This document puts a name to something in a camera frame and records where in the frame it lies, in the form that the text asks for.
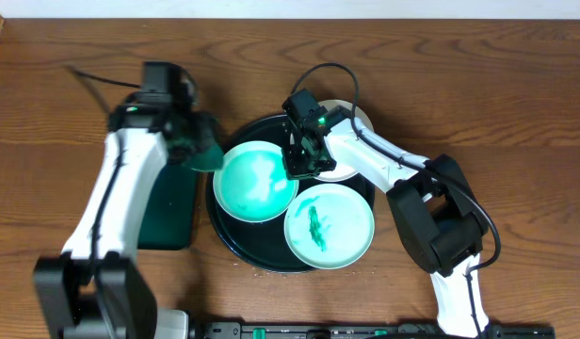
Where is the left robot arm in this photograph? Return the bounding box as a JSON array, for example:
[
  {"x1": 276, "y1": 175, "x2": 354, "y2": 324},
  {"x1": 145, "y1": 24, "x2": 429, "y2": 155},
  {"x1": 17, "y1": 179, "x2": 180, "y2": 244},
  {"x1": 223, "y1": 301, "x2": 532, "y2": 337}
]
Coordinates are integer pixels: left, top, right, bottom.
[{"x1": 33, "y1": 104, "x2": 222, "y2": 338}]

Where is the stained white plate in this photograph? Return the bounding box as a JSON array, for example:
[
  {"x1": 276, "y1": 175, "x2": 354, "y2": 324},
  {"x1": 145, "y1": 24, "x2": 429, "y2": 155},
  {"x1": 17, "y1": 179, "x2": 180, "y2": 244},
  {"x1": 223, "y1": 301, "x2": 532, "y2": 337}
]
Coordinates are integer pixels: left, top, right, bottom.
[
  {"x1": 316, "y1": 99, "x2": 374, "y2": 183},
  {"x1": 283, "y1": 184, "x2": 375, "y2": 269},
  {"x1": 213, "y1": 140, "x2": 299, "y2": 223}
]

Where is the dark green rectangular tray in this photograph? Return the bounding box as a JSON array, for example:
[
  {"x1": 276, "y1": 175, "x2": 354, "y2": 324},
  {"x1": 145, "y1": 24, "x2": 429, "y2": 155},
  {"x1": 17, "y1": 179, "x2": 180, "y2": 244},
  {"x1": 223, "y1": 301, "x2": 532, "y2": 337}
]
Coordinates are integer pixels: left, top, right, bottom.
[{"x1": 138, "y1": 165, "x2": 199, "y2": 250}]

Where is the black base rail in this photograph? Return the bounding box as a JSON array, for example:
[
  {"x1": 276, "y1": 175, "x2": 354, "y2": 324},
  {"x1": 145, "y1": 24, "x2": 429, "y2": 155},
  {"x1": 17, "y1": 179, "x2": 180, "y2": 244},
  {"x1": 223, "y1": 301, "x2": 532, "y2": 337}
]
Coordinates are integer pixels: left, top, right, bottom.
[{"x1": 201, "y1": 322, "x2": 556, "y2": 339}]

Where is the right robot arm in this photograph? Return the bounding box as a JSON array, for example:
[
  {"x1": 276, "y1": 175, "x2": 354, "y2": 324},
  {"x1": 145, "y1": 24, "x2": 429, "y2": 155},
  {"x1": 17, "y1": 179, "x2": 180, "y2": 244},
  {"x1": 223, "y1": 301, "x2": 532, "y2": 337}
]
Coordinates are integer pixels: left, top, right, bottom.
[{"x1": 282, "y1": 116, "x2": 498, "y2": 338}]

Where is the green sponge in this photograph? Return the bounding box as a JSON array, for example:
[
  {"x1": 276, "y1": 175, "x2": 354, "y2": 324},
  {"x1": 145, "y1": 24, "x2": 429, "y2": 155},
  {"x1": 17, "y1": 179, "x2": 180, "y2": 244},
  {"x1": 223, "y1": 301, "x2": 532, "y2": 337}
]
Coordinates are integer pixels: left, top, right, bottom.
[{"x1": 182, "y1": 143, "x2": 224, "y2": 172}]

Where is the round black tray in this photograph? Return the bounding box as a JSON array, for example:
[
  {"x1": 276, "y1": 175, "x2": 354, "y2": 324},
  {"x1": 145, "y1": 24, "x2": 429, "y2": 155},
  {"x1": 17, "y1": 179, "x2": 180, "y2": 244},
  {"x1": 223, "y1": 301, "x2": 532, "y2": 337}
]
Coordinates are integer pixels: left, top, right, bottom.
[{"x1": 206, "y1": 115, "x2": 375, "y2": 273}]

